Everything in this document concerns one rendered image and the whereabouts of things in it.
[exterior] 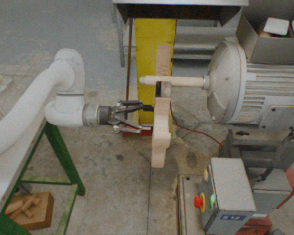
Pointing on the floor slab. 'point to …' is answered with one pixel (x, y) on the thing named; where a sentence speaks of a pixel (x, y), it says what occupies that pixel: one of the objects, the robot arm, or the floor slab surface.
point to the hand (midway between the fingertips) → (153, 117)
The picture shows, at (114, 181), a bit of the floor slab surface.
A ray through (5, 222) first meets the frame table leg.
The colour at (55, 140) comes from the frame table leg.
